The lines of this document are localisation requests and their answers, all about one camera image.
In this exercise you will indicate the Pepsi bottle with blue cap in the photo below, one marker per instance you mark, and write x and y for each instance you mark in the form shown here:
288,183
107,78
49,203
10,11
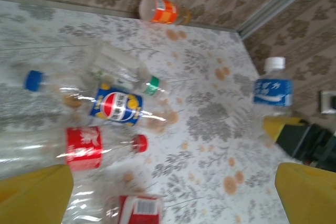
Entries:
115,106

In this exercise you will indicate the orange label bottle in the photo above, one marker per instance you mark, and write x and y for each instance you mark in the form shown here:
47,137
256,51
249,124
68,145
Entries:
162,10

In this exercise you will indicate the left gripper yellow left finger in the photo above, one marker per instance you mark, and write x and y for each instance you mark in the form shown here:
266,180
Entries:
34,197

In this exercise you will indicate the clear bottle with green cap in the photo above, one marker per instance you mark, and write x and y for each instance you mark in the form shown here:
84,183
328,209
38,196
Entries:
151,85

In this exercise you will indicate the blue label white cap bottle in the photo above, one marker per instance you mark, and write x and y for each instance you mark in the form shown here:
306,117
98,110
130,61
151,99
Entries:
273,90

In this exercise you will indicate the amber bottle red white label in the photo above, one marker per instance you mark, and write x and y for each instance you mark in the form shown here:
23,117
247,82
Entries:
141,209

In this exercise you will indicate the red label red cap bottle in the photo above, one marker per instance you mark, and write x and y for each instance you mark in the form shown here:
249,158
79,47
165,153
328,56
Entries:
84,148

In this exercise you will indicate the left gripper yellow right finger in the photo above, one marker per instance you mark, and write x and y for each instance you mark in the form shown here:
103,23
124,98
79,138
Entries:
309,197

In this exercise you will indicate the aluminium frame post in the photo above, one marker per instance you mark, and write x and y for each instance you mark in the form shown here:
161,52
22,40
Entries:
278,1

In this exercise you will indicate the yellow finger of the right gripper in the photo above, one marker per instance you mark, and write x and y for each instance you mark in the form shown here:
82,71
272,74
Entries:
275,125

